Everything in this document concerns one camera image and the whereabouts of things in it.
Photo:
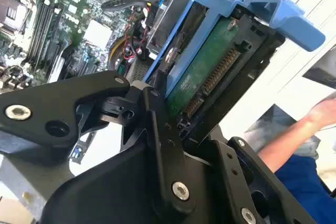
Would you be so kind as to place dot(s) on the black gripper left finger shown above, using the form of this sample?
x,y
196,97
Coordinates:
x,y
39,103

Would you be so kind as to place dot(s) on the hard disk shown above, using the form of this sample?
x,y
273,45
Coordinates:
x,y
199,77

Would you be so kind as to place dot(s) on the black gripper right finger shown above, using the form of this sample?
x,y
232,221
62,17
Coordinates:
x,y
236,171

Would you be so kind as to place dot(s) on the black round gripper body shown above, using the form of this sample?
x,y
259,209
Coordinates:
x,y
105,195

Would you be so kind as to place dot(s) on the person's hand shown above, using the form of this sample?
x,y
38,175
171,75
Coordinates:
x,y
324,113

